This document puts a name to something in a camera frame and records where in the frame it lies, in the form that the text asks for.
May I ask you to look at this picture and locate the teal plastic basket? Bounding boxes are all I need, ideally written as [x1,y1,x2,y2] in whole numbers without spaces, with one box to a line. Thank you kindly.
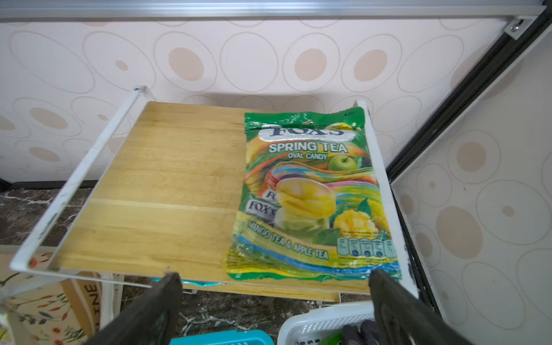
[170,330,275,345]

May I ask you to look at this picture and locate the white wooden two-tier shelf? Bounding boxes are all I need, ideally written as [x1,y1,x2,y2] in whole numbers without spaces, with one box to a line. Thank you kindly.
[9,85,419,329]

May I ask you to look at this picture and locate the purple eggplant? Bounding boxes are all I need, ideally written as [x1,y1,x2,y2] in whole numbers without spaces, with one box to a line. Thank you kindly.
[342,320,382,345]

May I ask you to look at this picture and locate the aluminium frame bar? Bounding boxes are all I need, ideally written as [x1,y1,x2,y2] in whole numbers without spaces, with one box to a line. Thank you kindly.
[1,1,546,20]

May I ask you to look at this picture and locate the cream canvas grocery bag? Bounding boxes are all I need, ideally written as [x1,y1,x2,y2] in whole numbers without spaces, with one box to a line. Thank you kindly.
[1,246,103,344]

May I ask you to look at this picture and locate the white plastic basket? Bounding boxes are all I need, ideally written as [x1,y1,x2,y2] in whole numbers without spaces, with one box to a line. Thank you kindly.
[277,301,375,345]

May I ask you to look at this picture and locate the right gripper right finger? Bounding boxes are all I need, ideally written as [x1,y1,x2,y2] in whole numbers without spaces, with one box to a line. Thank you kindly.
[369,269,470,345]

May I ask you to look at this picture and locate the green spring tea candy bag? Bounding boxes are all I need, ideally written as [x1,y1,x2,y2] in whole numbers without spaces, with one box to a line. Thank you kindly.
[222,106,402,281]

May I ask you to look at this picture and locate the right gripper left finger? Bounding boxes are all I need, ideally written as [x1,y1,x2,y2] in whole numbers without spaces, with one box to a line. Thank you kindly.
[86,273,183,345]

